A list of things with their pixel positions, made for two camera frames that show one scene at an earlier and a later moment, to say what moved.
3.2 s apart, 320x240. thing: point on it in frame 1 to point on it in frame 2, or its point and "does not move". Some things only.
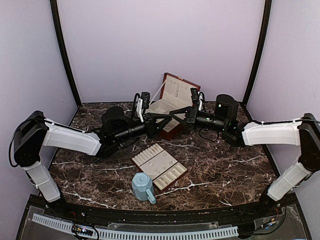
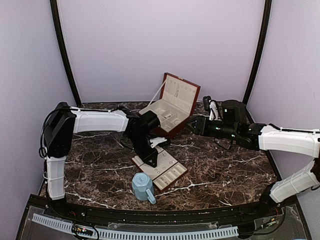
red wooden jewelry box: (175, 93) does not move
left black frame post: (65, 51) does not move
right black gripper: (191, 113) to (202, 121)
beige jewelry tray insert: (164, 169) does not move
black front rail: (167, 215) does not move
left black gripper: (151, 123) to (146, 157)
